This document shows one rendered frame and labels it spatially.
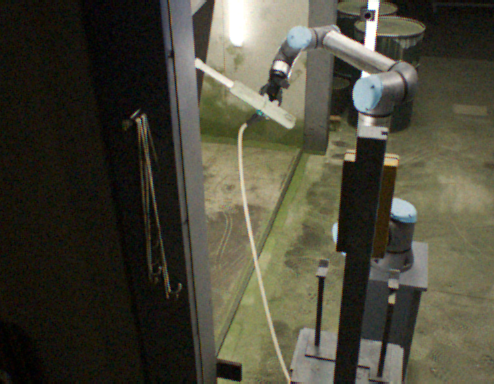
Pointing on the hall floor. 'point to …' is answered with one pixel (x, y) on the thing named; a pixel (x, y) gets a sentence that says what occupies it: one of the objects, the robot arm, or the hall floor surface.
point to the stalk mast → (359, 248)
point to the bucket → (339, 95)
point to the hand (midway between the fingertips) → (265, 113)
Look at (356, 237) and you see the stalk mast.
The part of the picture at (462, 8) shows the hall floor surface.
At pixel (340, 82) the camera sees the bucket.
